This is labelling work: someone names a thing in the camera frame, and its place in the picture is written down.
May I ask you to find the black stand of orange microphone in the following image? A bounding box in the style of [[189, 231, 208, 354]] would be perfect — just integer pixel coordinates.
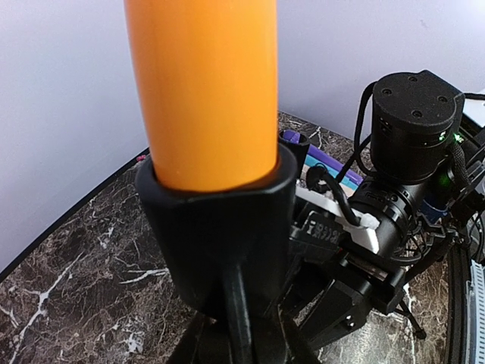
[[136, 146, 297, 363]]

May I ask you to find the dark blue mug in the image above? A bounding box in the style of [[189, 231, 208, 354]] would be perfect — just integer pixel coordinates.
[[420, 193, 448, 224]]

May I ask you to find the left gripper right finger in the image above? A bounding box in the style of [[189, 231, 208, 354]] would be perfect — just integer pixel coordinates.
[[264, 306, 319, 363]]

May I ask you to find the purple microphone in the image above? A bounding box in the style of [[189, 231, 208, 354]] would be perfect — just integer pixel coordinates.
[[280, 130, 363, 190]]

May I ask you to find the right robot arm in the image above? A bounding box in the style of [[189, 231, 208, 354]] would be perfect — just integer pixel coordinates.
[[282, 71, 484, 350]]

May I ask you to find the black tripod shock-mount stand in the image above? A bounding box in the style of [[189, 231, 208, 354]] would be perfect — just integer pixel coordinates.
[[393, 215, 459, 340]]

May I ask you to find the white cable tray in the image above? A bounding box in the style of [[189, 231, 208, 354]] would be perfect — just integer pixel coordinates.
[[465, 260, 485, 364]]

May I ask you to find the orange microphone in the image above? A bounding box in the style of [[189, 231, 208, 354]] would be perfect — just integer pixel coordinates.
[[125, 1, 277, 192]]

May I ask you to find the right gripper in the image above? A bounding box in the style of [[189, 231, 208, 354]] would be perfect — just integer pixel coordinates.
[[289, 210, 408, 347]]

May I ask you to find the blue microphone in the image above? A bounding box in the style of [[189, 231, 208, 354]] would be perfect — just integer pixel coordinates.
[[302, 155, 359, 190]]

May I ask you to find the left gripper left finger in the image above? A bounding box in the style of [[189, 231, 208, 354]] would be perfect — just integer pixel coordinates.
[[167, 313, 216, 364]]

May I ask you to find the black stand of purple microphone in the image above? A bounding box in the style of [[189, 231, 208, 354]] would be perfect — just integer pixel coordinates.
[[279, 130, 310, 174]]

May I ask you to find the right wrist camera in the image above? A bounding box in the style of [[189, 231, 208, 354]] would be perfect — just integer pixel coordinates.
[[296, 164, 380, 254]]

